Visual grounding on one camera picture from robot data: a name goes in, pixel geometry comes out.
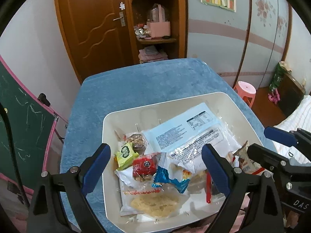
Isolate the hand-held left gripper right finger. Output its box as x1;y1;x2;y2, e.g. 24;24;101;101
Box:
202;144;285;233

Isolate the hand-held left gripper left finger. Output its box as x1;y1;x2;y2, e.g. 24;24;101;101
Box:
26;143;112;233

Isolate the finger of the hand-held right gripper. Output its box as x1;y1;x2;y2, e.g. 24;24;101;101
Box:
246;143;291;175
264;126;311;162

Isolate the green snack packet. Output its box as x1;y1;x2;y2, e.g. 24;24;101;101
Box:
114;143;140;171

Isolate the small red snack packet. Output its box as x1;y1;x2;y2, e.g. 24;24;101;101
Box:
132;152;162;183

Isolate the blue foil snack wrapper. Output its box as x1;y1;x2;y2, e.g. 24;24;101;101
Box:
152;161;193;195

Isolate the clear nut brittle packet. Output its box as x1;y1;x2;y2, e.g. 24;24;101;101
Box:
125;132;148;151

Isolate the clear packet with white contents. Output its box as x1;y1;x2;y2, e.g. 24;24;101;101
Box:
141;102;220;152

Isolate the white plastic tray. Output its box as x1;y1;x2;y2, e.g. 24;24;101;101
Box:
102;92;266;233

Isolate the clear rice cracker packet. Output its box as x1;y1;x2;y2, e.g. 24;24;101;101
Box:
116;169;190;218

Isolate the white quilt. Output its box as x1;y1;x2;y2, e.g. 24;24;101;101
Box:
273;95;311;163

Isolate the dark wooden furniture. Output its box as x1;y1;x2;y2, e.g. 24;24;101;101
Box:
277;71;307;119

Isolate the pink plastic stool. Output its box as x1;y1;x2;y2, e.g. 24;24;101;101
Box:
233;81;257;106

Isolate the green printed bag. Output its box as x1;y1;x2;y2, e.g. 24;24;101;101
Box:
268;62;288;93

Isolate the black easel knob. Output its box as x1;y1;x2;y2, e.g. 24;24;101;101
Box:
38;93;51;107

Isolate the blue tablecloth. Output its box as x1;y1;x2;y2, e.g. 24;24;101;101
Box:
59;58;279;233

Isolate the wardrobe with flowered sliding doors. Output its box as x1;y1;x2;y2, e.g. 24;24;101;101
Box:
186;0;310;95

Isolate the pile of folded pink clothes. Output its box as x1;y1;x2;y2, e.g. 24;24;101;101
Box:
138;46;169;64

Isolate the brown wooden door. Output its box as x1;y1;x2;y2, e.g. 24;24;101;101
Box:
53;0;136;84

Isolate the heap of foil wrappers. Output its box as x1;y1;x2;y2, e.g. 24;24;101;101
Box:
134;23;150;39

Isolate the wooden corner shelf cabinet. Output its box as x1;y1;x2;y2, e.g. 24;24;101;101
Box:
123;0;190;65

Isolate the green chalkboard with pink frame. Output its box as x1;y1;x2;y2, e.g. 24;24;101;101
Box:
0;55;60;195

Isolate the pink basket with handle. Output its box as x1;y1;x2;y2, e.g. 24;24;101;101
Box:
146;3;171;39

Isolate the metal door handle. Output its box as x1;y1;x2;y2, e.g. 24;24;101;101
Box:
112;12;126;27

